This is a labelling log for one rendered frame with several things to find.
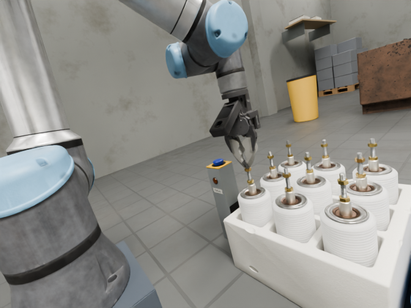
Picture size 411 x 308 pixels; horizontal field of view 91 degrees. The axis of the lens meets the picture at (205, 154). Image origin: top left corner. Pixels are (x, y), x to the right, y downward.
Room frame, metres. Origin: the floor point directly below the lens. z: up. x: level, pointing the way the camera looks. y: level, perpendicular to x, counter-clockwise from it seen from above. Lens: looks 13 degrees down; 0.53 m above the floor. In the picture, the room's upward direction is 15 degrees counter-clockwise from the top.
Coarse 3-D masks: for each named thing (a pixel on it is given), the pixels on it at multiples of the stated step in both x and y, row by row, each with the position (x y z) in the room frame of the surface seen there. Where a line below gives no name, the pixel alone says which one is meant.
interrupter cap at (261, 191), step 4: (256, 188) 0.56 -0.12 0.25; (260, 188) 0.56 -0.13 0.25; (264, 188) 0.55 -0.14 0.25; (240, 192) 0.56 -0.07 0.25; (244, 192) 0.56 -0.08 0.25; (248, 192) 0.56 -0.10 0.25; (260, 192) 0.53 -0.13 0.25; (264, 192) 0.52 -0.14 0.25; (244, 196) 0.53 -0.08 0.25; (248, 196) 0.53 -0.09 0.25; (252, 196) 0.52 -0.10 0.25; (256, 196) 0.52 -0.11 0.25; (260, 196) 0.51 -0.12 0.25
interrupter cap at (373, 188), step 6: (348, 186) 0.45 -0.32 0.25; (354, 186) 0.45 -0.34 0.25; (372, 186) 0.42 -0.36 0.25; (378, 186) 0.42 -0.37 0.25; (348, 192) 0.43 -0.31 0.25; (354, 192) 0.41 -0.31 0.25; (360, 192) 0.41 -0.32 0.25; (366, 192) 0.40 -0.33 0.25; (372, 192) 0.40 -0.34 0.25; (378, 192) 0.39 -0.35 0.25
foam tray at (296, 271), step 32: (224, 224) 0.56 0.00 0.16; (320, 224) 0.45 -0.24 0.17; (256, 256) 0.47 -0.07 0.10; (288, 256) 0.39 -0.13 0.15; (320, 256) 0.34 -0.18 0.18; (384, 256) 0.31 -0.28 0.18; (288, 288) 0.41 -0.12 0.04; (320, 288) 0.34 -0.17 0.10; (352, 288) 0.29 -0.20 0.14; (384, 288) 0.26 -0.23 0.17
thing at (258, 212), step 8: (240, 200) 0.53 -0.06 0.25; (248, 200) 0.51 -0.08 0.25; (256, 200) 0.50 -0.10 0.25; (264, 200) 0.50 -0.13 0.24; (240, 208) 0.54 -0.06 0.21; (248, 208) 0.51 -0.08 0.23; (256, 208) 0.50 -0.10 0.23; (264, 208) 0.50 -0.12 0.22; (248, 216) 0.51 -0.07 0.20; (256, 216) 0.50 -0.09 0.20; (264, 216) 0.50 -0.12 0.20; (272, 216) 0.52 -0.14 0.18; (256, 224) 0.50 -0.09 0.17; (264, 224) 0.50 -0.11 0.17
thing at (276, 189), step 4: (260, 180) 0.63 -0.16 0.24; (284, 180) 0.58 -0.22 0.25; (264, 184) 0.60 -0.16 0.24; (268, 184) 0.59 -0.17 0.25; (272, 184) 0.58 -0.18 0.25; (276, 184) 0.57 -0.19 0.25; (280, 184) 0.57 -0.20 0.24; (284, 184) 0.57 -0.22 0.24; (268, 188) 0.59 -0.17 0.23; (272, 188) 0.58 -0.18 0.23; (276, 188) 0.57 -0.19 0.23; (280, 188) 0.57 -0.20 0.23; (272, 192) 0.58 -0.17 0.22; (276, 192) 0.57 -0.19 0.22; (280, 192) 0.57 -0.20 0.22; (284, 192) 0.57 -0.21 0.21; (272, 196) 0.58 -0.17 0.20; (276, 196) 0.58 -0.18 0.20; (272, 200) 0.58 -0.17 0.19
